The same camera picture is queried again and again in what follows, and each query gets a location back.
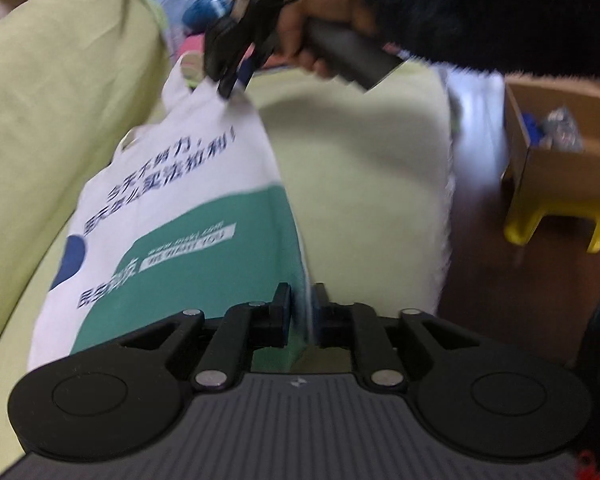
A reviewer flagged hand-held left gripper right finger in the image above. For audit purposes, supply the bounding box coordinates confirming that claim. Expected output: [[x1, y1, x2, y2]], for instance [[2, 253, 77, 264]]
[[312, 283, 482, 390]]

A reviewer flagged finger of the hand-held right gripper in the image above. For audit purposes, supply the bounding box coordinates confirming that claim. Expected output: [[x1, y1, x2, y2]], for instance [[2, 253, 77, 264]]
[[218, 35, 262, 102], [204, 16, 242, 82]]

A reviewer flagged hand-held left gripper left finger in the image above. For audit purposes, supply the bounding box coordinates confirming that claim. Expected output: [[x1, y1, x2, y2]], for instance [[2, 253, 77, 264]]
[[120, 282, 294, 394]]

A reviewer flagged white green printed shopping bag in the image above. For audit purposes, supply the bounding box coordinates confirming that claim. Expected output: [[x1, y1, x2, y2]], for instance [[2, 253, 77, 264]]
[[27, 52, 313, 371]]

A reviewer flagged person's right forearm dark sleeve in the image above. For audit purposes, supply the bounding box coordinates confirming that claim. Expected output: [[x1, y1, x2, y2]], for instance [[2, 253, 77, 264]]
[[349, 0, 600, 82]]

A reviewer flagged clear plastic bag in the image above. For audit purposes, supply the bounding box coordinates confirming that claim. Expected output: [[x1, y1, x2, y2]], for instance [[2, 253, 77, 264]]
[[536, 104, 587, 154]]

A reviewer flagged person's right hand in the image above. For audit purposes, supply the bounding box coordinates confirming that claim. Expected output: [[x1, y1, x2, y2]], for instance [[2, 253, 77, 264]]
[[277, 0, 377, 80]]

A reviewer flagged pink cloth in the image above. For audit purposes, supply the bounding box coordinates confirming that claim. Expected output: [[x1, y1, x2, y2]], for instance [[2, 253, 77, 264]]
[[177, 35, 291, 92]]

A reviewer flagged blue patterned cloth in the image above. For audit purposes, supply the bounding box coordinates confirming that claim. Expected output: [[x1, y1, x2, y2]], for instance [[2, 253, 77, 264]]
[[185, 0, 234, 29]]

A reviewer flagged small blue item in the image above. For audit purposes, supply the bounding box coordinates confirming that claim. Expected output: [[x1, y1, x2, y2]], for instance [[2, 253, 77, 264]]
[[522, 112, 542, 147]]

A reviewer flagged yellow plastic stool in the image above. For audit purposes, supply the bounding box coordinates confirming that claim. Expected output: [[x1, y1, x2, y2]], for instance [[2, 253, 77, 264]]
[[502, 167, 600, 255]]

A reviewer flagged cardboard box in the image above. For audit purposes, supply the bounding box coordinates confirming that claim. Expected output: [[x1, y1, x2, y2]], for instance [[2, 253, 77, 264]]
[[500, 77, 600, 206]]

